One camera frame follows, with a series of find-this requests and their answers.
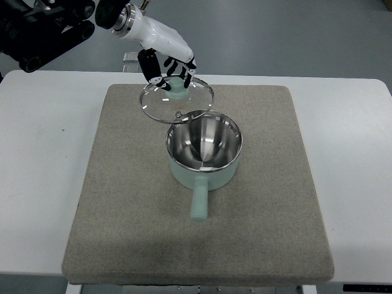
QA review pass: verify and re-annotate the glass lid with green knob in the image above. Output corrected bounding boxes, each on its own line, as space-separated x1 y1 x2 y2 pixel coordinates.
139 76 214 124

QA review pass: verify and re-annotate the mint green saucepan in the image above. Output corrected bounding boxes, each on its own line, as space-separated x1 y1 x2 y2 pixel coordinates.
165 111 243 222

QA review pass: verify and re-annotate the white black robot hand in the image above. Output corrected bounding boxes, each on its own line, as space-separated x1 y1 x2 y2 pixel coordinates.
113 4 197 91

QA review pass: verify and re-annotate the beige fabric mat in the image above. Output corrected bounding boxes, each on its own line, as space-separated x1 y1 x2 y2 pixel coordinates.
62 85 334 287

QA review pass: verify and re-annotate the upper metal floor plate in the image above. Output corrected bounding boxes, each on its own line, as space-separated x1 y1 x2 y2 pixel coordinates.
122 52 138 63

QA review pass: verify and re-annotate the metal floor plate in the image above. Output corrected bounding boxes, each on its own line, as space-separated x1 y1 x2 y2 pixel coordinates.
122 63 141 73
122 52 138 63

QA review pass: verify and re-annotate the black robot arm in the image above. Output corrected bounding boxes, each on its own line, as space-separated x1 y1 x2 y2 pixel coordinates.
1 1 128 73

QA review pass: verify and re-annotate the lower metal floor plate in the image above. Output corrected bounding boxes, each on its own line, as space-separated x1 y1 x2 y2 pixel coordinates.
122 63 141 73

